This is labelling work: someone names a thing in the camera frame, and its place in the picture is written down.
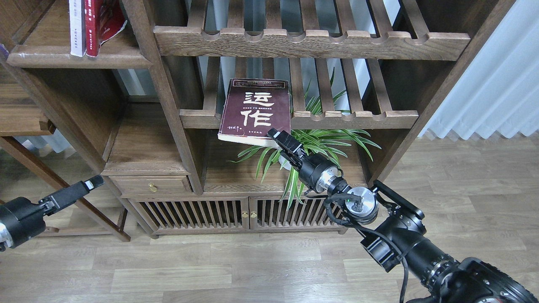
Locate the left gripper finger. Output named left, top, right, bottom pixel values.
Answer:
left=40, top=175, right=104, bottom=213

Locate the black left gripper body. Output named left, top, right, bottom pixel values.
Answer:
left=0, top=197, right=57, bottom=250

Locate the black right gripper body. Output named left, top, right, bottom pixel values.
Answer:
left=280, top=149, right=349, bottom=194

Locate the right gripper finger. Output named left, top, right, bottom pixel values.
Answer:
left=267, top=128, right=304, bottom=158

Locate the dark maroon book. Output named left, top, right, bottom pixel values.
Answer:
left=218, top=77, right=291, bottom=148

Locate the red paperback book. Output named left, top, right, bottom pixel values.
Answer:
left=84, top=0, right=127, bottom=57

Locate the white paperback book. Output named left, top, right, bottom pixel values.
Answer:
left=69, top=0, right=86, bottom=57

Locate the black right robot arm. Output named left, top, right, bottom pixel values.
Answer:
left=268, top=129, right=537, bottom=303

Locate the white plant pot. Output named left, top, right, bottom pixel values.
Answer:
left=280, top=149, right=318, bottom=174

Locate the green spider plant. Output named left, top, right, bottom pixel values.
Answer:
left=229, top=67, right=382, bottom=211

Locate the wooden drawer with brass knob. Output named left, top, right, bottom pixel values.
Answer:
left=110, top=175, right=191, bottom=198

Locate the right slatted cabinet door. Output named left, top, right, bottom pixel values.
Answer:
left=243, top=195, right=348, bottom=234

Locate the wooden side furniture left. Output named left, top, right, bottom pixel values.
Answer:
left=0, top=66, right=131, bottom=242

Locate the dark wooden bookshelf unit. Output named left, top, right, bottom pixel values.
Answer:
left=1, top=0, right=515, bottom=238

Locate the white pleated curtain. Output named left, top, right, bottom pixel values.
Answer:
left=420, top=0, right=539, bottom=139

